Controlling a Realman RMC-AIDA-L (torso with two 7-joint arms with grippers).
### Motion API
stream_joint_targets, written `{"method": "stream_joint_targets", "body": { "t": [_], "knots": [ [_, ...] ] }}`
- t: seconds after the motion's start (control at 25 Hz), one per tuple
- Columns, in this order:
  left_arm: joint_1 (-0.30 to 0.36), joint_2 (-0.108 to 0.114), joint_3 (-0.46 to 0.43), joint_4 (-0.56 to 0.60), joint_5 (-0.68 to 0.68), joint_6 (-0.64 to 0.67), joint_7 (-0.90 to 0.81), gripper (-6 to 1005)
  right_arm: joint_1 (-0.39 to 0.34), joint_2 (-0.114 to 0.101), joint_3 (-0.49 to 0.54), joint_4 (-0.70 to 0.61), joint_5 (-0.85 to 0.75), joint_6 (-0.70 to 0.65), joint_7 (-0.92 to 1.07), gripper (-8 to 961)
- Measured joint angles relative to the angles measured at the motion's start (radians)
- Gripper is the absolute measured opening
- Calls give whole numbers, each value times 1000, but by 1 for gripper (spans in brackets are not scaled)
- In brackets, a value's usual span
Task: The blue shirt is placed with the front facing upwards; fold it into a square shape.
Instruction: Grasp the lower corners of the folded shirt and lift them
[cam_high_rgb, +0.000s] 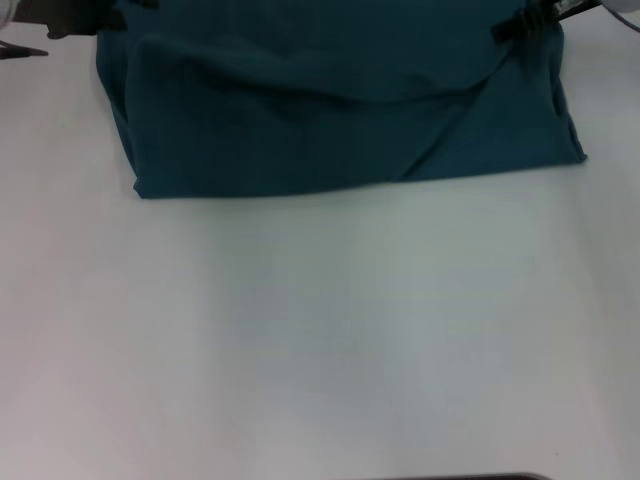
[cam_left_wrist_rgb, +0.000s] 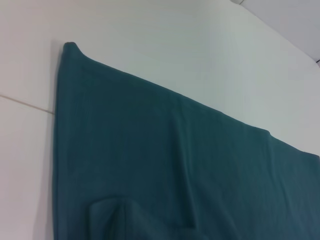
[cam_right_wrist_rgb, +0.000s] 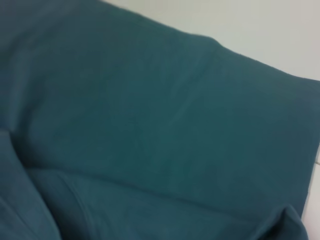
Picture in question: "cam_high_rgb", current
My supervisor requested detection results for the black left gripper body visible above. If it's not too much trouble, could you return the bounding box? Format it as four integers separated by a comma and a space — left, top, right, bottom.
46, 0, 104, 40

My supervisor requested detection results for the teal blue printed t-shirt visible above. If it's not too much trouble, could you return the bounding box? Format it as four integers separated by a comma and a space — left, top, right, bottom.
94, 0, 589, 201

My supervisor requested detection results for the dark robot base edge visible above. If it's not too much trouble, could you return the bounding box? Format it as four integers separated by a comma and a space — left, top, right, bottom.
379, 473, 549, 480

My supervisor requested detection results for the dark red left gripper cable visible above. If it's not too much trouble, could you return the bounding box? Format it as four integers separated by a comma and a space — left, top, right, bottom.
0, 41, 50, 62

